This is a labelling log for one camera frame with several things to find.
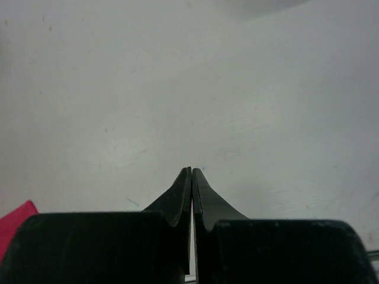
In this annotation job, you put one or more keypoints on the pink towel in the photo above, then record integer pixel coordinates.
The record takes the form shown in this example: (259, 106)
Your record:
(11, 222)

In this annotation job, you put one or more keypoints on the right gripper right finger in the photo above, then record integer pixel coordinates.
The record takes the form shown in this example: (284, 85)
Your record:
(232, 248)

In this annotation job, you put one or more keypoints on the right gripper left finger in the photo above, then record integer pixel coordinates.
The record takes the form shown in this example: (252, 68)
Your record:
(148, 246)

